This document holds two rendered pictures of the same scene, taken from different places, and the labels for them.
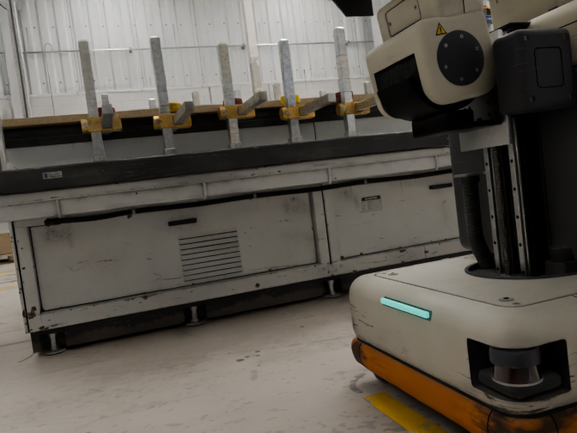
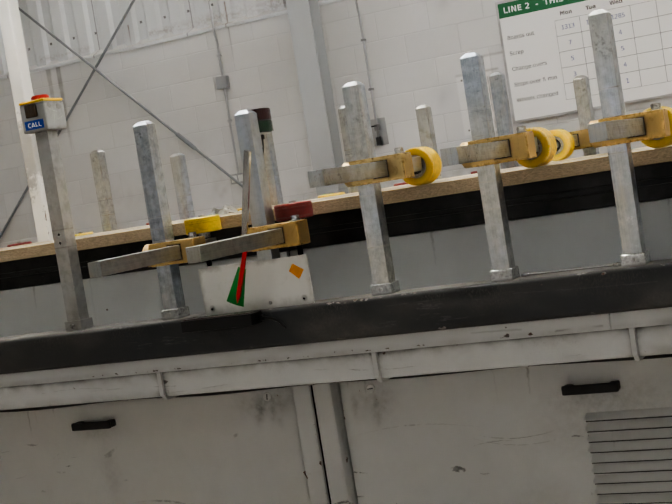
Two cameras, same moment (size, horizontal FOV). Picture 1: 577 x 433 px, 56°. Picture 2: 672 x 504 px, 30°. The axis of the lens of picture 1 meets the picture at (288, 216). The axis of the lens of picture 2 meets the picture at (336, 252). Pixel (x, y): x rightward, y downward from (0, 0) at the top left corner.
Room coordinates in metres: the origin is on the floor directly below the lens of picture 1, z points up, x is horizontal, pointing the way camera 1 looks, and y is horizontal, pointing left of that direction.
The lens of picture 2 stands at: (0.92, -3.41, 0.93)
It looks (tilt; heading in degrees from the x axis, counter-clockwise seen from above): 3 degrees down; 45
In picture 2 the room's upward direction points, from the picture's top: 9 degrees counter-clockwise
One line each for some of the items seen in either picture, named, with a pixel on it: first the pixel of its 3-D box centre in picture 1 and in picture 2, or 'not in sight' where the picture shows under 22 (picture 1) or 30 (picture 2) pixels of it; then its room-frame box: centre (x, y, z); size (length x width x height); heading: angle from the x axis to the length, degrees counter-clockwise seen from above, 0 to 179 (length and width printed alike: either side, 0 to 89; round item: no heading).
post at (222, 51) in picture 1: (229, 105); not in sight; (2.11, 0.17, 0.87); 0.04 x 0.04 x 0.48; 19
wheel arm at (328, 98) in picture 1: (309, 108); not in sight; (2.11, -0.13, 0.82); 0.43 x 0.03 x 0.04; 19
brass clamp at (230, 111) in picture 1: (236, 112); not in sight; (2.11, 0.15, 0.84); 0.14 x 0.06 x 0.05; 109
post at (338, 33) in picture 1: (344, 85); not in sight; (2.27, -0.30, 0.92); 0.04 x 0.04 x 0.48; 19
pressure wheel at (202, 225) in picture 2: not in sight; (205, 240); (2.70, -1.25, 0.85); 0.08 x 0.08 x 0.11
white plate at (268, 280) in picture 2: not in sight; (254, 285); (2.64, -1.46, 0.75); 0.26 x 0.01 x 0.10; 109
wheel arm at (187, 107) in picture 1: (179, 117); not in sight; (1.95, 0.34, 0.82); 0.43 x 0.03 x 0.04; 19
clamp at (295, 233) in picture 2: not in sight; (275, 235); (2.68, -1.51, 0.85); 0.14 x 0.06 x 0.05; 109
